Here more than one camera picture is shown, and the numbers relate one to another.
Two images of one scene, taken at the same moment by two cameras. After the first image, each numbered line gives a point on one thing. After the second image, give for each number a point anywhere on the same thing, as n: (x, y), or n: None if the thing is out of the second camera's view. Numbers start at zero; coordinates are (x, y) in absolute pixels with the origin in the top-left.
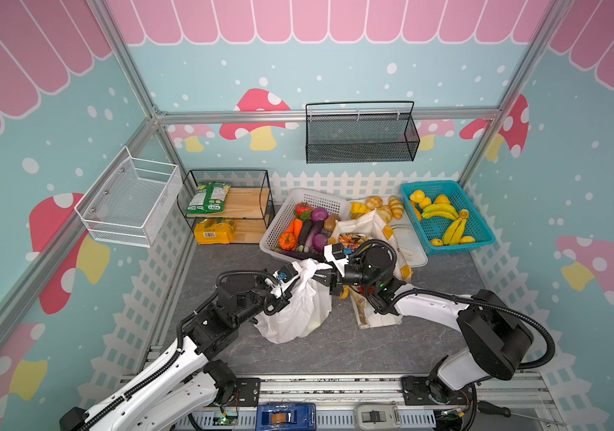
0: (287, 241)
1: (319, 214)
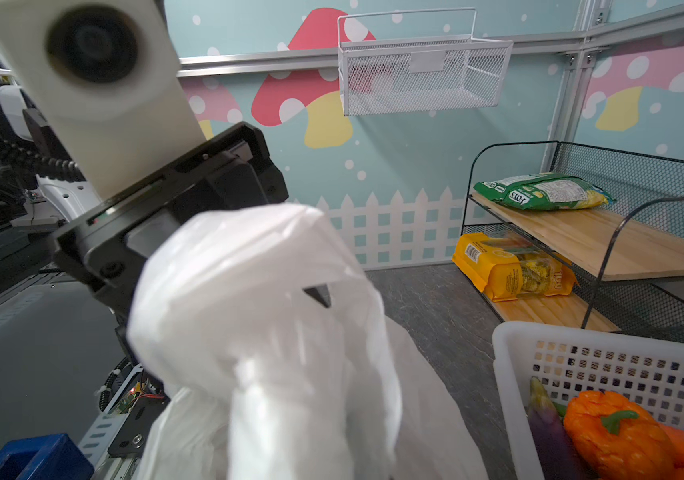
0: (617, 438)
1: None
